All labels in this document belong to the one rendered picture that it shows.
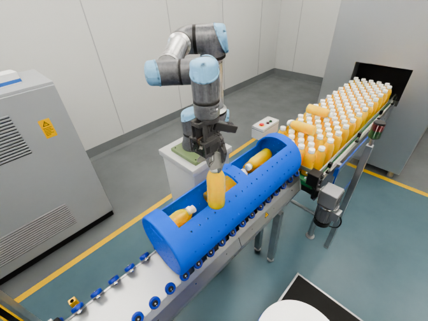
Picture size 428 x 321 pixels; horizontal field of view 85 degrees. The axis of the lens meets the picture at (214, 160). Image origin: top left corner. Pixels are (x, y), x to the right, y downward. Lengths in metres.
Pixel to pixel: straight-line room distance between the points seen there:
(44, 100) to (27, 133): 0.26
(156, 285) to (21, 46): 2.78
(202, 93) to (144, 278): 0.86
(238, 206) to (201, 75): 0.63
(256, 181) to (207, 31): 0.68
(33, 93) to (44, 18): 1.42
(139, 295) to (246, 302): 1.11
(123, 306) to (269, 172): 0.86
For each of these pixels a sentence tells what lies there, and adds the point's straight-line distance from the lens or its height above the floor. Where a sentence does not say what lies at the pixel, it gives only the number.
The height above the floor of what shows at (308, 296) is 0.15.
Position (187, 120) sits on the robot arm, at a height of 1.37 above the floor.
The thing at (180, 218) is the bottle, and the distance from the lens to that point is 1.07.
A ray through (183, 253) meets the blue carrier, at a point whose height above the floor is 1.16.
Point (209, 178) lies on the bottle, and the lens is 0.82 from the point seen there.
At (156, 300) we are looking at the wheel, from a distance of 1.09.
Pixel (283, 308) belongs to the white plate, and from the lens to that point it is 0.99.
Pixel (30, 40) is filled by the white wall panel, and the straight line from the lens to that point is 3.30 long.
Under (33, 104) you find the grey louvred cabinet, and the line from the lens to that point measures 2.07.
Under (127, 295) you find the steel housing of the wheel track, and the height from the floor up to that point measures 0.93.
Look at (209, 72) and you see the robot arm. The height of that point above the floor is 1.77.
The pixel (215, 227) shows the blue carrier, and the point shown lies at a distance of 0.99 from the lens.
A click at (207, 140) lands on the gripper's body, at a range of 0.69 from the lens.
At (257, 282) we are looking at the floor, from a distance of 2.16.
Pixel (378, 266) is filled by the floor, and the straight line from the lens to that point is 2.53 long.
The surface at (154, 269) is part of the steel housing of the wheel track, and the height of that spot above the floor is 0.93.
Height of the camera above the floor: 1.95
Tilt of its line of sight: 37 degrees down
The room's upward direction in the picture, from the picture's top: 4 degrees counter-clockwise
